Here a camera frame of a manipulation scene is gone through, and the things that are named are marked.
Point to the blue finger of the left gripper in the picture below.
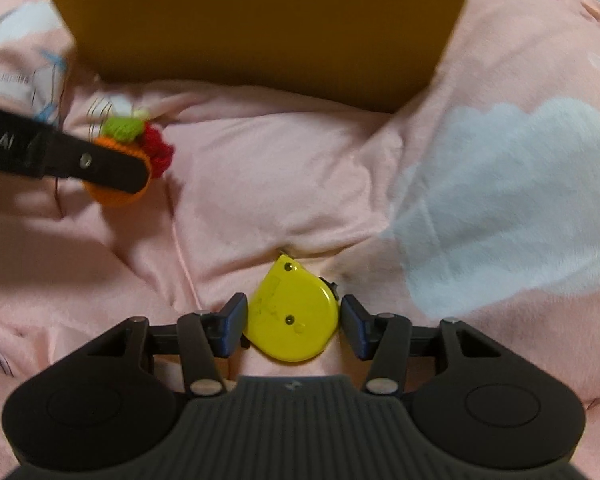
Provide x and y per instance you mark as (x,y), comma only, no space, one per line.
(70,157)

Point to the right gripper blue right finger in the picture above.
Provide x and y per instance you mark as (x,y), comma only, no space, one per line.
(359,328)

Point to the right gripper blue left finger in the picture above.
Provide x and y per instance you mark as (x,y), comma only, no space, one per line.
(232,320)

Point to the yellow tape measure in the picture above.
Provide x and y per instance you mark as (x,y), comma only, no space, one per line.
(293,314)

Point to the orange crochet fruit toy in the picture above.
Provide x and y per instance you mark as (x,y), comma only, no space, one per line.
(134,137)

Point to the pink cloud-print bedspread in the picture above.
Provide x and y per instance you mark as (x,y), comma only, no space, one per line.
(478,199)

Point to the orange cardboard storage box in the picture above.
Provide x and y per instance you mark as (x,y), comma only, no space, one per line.
(370,54)

